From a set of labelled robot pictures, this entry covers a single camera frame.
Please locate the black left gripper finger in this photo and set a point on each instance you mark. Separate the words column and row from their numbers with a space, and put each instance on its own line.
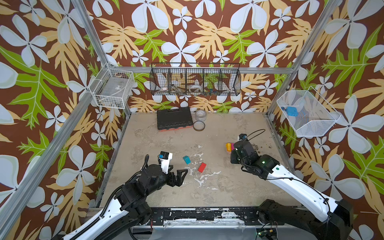
column 181, row 174
column 178, row 182

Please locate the black red tool case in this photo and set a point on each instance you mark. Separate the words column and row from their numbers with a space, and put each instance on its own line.
column 174, row 119

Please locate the white mesh basket right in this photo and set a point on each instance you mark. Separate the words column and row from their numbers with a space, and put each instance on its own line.
column 316, row 115

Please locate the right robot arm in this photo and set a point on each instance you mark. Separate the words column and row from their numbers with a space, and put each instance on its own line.
column 324, row 217

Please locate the clear tape roll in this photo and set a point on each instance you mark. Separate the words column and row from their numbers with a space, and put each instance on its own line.
column 200, row 115

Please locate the white wire basket left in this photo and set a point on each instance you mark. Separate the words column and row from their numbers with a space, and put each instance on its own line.
column 112, row 87

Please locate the orange rectangular block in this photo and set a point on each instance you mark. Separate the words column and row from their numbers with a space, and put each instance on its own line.
column 228, row 147

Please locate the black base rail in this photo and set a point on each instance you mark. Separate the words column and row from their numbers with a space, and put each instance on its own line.
column 243, row 216

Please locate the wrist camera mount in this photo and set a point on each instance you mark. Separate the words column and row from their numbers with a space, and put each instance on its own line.
column 164, row 159
column 243, row 137

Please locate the white tape roll in basket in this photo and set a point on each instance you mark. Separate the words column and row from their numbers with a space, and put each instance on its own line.
column 195, row 88

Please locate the red block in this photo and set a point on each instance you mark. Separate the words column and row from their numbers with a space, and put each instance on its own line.
column 202, row 167

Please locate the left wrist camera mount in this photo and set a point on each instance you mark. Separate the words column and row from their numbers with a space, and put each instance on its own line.
column 164, row 159

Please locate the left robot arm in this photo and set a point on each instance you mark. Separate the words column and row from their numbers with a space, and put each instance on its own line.
column 127, row 206

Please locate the black wire wall basket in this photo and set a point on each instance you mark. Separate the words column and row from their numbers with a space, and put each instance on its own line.
column 216, row 79

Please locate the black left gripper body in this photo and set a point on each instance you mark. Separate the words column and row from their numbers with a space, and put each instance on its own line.
column 168, row 179

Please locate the brown tape roll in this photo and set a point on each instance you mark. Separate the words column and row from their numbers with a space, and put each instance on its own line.
column 199, row 126

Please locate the teal triangular block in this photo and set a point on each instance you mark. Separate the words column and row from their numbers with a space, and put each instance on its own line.
column 187, row 160

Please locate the blue object in basket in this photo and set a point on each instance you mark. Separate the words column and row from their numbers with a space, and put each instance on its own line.
column 290, row 111

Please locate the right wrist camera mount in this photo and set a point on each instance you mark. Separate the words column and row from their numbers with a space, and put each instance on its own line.
column 243, row 137

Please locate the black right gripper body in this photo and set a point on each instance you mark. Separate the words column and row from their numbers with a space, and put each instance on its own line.
column 240, row 149

